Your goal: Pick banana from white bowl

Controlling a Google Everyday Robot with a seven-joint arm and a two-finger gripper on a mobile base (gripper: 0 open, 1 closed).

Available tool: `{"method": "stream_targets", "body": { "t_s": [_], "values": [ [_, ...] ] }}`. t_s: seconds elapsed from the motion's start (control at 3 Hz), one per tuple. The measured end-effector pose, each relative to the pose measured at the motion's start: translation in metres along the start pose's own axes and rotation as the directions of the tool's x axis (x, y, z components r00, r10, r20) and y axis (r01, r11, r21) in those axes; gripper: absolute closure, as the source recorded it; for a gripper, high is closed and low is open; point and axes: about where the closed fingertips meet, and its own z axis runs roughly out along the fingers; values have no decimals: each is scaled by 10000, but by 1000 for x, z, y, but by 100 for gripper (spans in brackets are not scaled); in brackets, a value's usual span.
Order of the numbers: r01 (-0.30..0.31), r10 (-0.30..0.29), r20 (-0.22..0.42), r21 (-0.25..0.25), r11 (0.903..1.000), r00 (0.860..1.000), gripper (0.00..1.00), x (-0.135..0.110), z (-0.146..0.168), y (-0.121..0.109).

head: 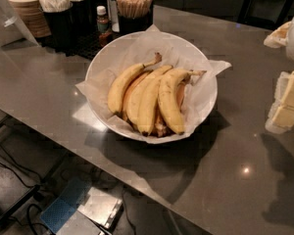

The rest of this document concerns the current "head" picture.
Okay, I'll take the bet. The small sauce bottle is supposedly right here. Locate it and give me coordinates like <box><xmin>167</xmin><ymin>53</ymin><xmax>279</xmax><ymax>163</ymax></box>
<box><xmin>96</xmin><ymin>6</ymin><xmax>112</xmax><ymax>47</ymax></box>

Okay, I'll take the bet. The black floor cable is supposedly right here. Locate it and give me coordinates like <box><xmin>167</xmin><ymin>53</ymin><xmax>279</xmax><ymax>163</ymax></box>
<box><xmin>0</xmin><ymin>134</ymin><xmax>45</xmax><ymax>188</ymax></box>

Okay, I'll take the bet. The black cup of wrapped straws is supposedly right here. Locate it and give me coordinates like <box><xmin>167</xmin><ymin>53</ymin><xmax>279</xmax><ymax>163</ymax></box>
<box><xmin>39</xmin><ymin>0</ymin><xmax>74</xmax><ymax>50</ymax></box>

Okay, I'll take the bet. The black rubber mat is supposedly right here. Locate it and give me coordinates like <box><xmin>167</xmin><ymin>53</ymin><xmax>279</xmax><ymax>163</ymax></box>
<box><xmin>38</xmin><ymin>29</ymin><xmax>121</xmax><ymax>62</ymax></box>

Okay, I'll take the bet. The blue box on floor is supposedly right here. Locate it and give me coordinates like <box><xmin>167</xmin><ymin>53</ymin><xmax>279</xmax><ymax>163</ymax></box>
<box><xmin>40</xmin><ymin>177</ymin><xmax>91</xmax><ymax>234</ymax></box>

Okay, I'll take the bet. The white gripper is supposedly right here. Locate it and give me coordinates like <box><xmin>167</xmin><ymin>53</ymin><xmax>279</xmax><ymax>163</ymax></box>
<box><xmin>264</xmin><ymin>17</ymin><xmax>294</xmax><ymax>134</ymax></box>

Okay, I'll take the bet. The white paper liner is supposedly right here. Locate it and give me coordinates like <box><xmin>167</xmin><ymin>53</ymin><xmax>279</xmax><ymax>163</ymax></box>
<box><xmin>74</xmin><ymin>24</ymin><xmax>233</xmax><ymax>145</ymax></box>

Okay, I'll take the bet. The yellow banana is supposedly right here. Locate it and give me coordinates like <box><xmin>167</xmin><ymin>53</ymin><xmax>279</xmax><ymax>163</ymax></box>
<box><xmin>137</xmin><ymin>75</ymin><xmax>163</xmax><ymax>136</ymax></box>
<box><xmin>158</xmin><ymin>68</ymin><xmax>205</xmax><ymax>134</ymax></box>
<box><xmin>122</xmin><ymin>65</ymin><xmax>172</xmax><ymax>124</ymax></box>
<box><xmin>108</xmin><ymin>52</ymin><xmax>162</xmax><ymax>115</ymax></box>

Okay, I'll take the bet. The black container of napkins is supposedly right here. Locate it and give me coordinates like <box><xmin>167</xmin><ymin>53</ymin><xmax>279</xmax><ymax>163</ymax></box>
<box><xmin>70</xmin><ymin>0</ymin><xmax>92</xmax><ymax>36</ymax></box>

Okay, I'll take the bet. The brown overripe banana underneath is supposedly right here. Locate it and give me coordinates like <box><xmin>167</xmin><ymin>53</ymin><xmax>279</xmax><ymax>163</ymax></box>
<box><xmin>152</xmin><ymin>80</ymin><xmax>186</xmax><ymax>137</ymax></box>

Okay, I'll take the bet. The white paper bag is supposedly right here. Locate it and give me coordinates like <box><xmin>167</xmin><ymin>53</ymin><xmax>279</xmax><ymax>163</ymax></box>
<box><xmin>0</xmin><ymin>0</ymin><xmax>37</xmax><ymax>47</ymax></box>

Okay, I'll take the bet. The black cup of wooden stirrers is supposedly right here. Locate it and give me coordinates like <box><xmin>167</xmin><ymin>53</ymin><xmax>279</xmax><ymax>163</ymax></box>
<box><xmin>116</xmin><ymin>0</ymin><xmax>153</xmax><ymax>34</ymax></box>

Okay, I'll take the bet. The stack of brown cup sleeves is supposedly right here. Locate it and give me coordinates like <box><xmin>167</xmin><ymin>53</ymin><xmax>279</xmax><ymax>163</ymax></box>
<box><xmin>10</xmin><ymin>1</ymin><xmax>51</xmax><ymax>38</ymax></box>

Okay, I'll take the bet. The silver metal plate on floor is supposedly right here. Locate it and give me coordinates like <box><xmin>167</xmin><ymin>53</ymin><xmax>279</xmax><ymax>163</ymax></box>
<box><xmin>57</xmin><ymin>186</ymin><xmax>123</xmax><ymax>235</ymax></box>

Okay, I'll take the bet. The white bowl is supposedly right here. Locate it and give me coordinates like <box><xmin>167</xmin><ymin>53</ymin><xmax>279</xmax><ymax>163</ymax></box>
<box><xmin>84</xmin><ymin>30</ymin><xmax>219</xmax><ymax>144</ymax></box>

